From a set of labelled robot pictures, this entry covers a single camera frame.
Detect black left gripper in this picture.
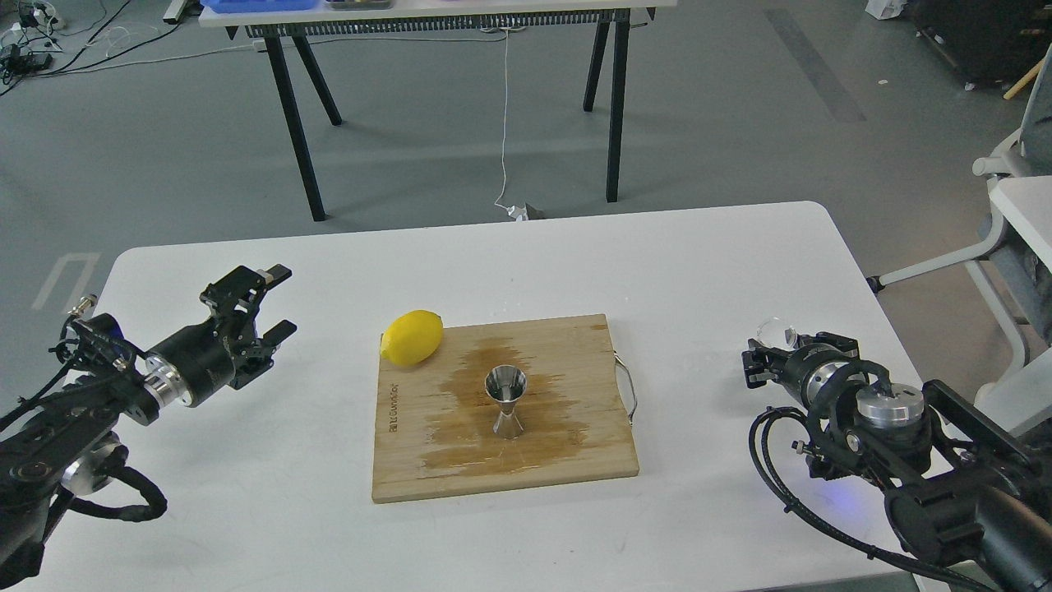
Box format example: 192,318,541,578
144,265,299,408

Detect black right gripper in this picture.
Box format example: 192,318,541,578
741,332,858,408

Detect small clear glass cup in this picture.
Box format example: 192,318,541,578
755,317,800,351

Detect steel double jigger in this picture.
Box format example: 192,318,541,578
484,364,528,441

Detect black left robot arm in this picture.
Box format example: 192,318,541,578
1,265,297,588

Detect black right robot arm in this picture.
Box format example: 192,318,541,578
741,332,1051,591

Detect yellow lemon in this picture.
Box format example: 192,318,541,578
380,310,444,367

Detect wooden cutting board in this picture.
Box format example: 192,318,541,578
371,314,639,503

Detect background table black legs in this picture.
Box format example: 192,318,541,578
200,0,679,223

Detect blue plastic tray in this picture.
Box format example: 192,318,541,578
200,0,318,14

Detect white hanging cable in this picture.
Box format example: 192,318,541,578
491,25,531,221

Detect floor cables and adapters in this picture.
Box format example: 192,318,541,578
0,0,198,83

